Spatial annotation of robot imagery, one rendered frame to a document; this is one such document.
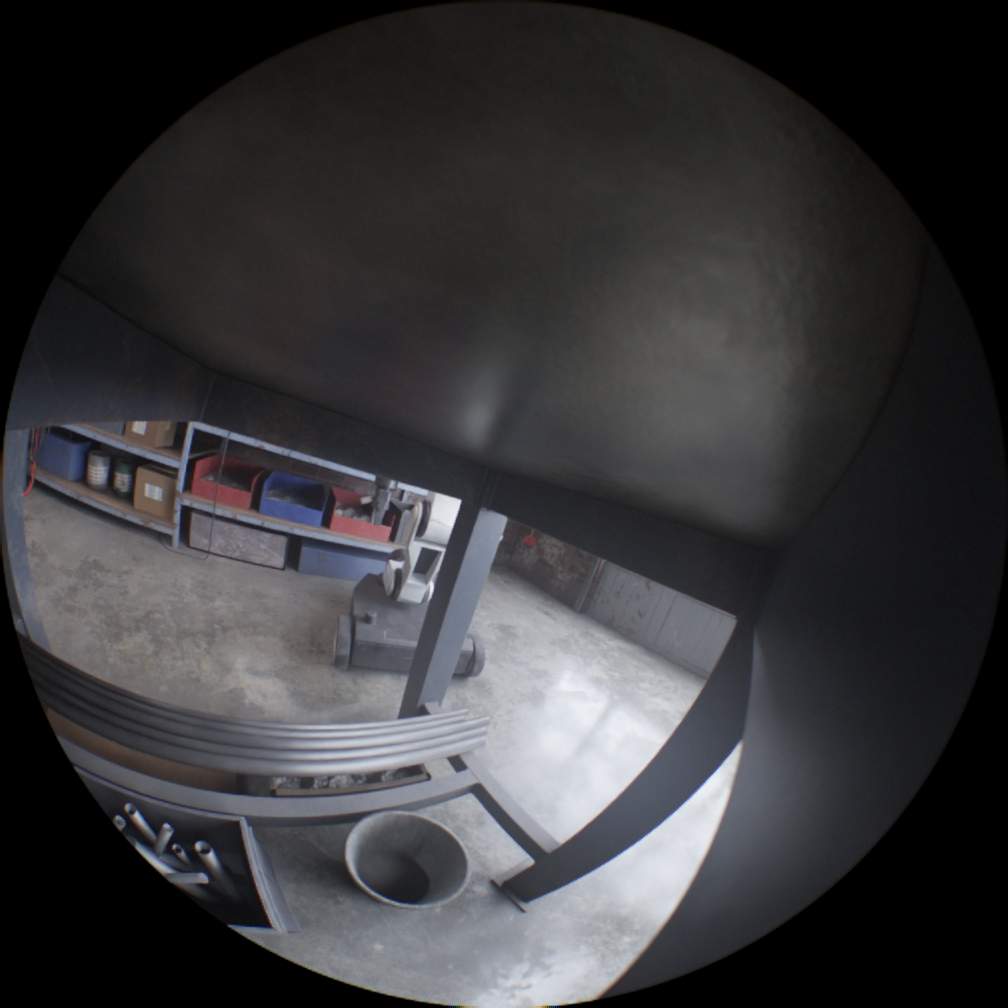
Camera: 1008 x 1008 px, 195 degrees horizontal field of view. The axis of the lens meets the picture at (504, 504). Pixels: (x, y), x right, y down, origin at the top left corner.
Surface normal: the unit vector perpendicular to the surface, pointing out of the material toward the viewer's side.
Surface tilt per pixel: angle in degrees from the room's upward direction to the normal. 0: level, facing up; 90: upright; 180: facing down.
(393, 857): 0
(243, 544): 90
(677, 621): 90
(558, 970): 0
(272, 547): 90
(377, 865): 0
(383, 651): 90
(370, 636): 45
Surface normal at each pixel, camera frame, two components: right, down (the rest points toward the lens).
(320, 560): 0.59, 0.23
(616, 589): -0.73, -0.23
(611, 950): 0.33, -0.94
